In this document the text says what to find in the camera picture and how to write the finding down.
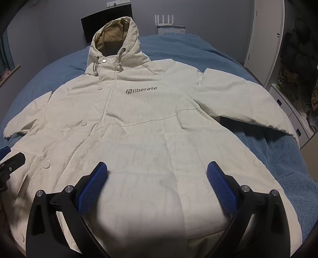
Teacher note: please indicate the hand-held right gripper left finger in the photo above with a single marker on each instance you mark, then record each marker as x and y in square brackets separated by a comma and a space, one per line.
[93, 184]

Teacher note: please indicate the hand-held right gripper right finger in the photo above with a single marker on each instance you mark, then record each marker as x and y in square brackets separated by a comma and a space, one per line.
[221, 184]

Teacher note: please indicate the white wall power strip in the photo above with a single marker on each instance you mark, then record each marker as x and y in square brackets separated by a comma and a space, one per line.
[115, 3]

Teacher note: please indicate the black monitor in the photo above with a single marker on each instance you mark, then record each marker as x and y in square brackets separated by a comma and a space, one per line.
[99, 22]

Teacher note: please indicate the white router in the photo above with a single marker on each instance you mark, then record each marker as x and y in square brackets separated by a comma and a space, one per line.
[164, 21]

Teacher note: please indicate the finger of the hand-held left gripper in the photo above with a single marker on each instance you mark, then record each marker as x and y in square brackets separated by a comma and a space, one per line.
[15, 160]
[5, 150]

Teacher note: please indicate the cream hooded jacket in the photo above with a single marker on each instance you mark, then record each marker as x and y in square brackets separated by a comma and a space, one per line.
[149, 139]

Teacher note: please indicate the white wardrobe door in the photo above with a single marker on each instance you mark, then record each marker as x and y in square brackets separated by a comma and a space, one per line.
[265, 37]

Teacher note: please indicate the blue fleece blanket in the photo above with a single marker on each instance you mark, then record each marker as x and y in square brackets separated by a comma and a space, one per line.
[174, 47]

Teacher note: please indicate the dark hanging clothes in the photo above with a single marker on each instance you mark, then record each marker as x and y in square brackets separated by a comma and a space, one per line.
[300, 57]

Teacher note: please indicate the white drawer cabinet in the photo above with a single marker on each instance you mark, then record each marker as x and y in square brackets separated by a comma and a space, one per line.
[290, 111]

